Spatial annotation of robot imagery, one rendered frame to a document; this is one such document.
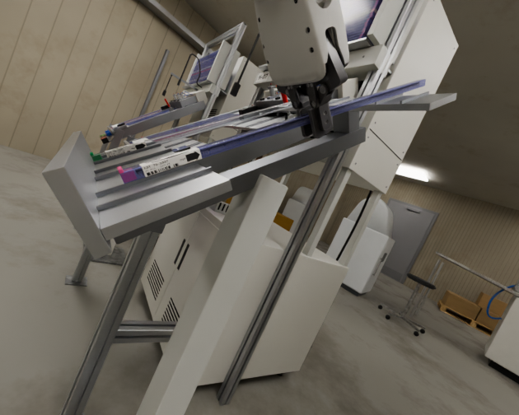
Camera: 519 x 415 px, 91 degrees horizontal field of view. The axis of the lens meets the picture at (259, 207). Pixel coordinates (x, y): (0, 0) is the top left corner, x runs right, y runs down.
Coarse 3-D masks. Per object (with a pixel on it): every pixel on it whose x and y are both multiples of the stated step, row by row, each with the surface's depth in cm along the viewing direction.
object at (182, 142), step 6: (180, 138) 101; (186, 138) 98; (162, 144) 98; (168, 144) 95; (174, 144) 92; (180, 144) 90; (186, 144) 88; (192, 144) 85; (198, 144) 84; (204, 144) 82
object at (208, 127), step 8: (280, 104) 54; (288, 104) 54; (256, 112) 50; (264, 112) 51; (272, 112) 52; (224, 120) 48; (232, 120) 48; (240, 120) 49; (192, 128) 45; (200, 128) 46; (208, 128) 46; (160, 136) 44; (168, 136) 43; (176, 136) 44; (184, 136) 44; (152, 144) 42; (104, 152) 39; (96, 160) 39
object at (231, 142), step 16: (368, 96) 38; (384, 96) 40; (336, 112) 36; (256, 128) 31; (272, 128) 31; (288, 128) 32; (208, 144) 28; (224, 144) 28; (240, 144) 29; (128, 176) 24; (144, 176) 25
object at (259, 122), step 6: (270, 114) 107; (276, 114) 104; (246, 120) 105; (252, 120) 104; (258, 120) 101; (264, 120) 97; (270, 120) 95; (276, 120) 93; (282, 120) 90; (228, 126) 105; (234, 126) 101; (240, 126) 98; (246, 126) 94; (252, 126) 92; (258, 126) 90
